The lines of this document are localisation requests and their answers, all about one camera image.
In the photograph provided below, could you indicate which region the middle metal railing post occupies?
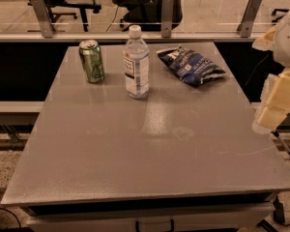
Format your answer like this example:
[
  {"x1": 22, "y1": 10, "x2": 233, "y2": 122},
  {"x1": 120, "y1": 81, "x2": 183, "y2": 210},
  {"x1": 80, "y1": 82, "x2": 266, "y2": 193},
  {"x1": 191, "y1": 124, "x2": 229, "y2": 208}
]
[{"x1": 160, "y1": 0, "x2": 174, "y2": 38}]

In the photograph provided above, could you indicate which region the black floor cable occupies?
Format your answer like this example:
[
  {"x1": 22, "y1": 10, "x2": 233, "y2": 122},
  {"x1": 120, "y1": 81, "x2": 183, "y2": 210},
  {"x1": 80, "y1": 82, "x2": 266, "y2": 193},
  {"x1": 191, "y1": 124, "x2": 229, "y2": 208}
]
[{"x1": 0, "y1": 205, "x2": 23, "y2": 230}]

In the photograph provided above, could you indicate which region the right metal railing post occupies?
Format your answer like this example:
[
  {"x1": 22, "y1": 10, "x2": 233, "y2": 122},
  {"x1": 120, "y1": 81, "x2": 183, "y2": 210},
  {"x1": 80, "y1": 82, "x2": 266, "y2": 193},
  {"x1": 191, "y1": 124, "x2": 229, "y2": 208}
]
[{"x1": 237, "y1": 0, "x2": 262, "y2": 38}]

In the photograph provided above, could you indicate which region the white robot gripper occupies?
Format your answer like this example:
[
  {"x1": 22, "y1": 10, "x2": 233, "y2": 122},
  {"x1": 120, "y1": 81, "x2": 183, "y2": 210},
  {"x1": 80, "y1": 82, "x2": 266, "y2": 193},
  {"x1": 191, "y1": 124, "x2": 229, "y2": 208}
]
[{"x1": 252, "y1": 10, "x2": 290, "y2": 134}]

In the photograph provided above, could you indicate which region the clear plastic water bottle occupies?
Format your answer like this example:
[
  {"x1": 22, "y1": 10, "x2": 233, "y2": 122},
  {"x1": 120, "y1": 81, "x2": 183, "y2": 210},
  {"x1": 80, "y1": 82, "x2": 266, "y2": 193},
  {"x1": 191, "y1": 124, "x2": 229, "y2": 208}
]
[{"x1": 123, "y1": 25, "x2": 149, "y2": 100}]

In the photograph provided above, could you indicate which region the blue chip bag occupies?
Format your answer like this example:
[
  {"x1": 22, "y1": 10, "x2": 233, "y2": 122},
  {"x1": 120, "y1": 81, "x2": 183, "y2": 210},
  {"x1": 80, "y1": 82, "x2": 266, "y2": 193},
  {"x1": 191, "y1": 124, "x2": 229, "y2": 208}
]
[{"x1": 157, "y1": 45, "x2": 226, "y2": 86}]

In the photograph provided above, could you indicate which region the metal railing post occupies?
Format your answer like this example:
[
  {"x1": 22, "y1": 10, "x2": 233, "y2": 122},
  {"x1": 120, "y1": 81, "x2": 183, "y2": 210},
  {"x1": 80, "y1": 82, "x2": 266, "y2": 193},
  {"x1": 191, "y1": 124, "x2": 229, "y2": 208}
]
[
  {"x1": 30, "y1": 0, "x2": 54, "y2": 38},
  {"x1": 160, "y1": 0, "x2": 174, "y2": 38},
  {"x1": 237, "y1": 0, "x2": 262, "y2": 38}
]

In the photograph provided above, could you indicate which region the black office chair middle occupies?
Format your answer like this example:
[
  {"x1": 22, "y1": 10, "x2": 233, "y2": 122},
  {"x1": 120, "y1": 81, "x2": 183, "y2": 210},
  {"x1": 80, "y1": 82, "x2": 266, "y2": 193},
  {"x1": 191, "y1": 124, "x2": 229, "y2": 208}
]
[{"x1": 112, "y1": 0, "x2": 183, "y2": 32}]

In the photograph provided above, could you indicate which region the green soda can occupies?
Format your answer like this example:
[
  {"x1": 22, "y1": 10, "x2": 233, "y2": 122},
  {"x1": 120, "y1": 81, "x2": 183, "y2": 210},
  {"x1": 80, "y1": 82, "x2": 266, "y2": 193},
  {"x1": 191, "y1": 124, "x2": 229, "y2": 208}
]
[{"x1": 78, "y1": 40, "x2": 104, "y2": 83}]

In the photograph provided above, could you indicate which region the left metal railing post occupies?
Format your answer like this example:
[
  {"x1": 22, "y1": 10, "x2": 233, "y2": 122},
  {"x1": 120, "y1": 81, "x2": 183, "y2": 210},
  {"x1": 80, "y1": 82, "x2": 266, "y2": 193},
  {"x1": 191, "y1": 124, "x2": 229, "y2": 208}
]
[{"x1": 30, "y1": 0, "x2": 54, "y2": 38}]

